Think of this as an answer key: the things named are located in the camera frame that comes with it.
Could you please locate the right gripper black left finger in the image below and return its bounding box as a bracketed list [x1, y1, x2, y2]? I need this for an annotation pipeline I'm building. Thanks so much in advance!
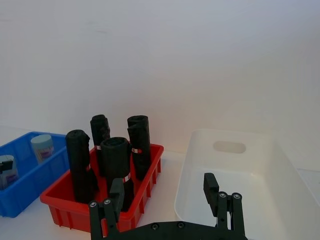
[88, 177, 125, 240]

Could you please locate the white plastic bin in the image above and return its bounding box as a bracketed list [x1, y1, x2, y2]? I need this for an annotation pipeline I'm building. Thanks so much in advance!
[174, 128, 320, 240]

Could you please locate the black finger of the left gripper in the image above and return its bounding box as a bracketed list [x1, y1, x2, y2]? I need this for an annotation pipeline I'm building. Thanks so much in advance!
[0, 160, 14, 174]

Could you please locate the black rolled bag roll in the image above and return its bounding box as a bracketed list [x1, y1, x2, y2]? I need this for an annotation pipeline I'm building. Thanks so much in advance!
[100, 136, 135, 212]
[65, 129, 100, 204]
[126, 115, 152, 181]
[90, 114, 111, 177]

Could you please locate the red plastic bin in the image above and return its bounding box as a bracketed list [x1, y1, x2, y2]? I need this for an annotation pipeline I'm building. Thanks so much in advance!
[39, 143, 165, 232]

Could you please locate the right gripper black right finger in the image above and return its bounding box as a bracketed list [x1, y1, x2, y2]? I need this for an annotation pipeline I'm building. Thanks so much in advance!
[203, 172, 247, 240]

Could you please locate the blue plastic bin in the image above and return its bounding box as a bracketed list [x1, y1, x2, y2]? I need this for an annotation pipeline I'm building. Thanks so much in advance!
[0, 131, 71, 218]

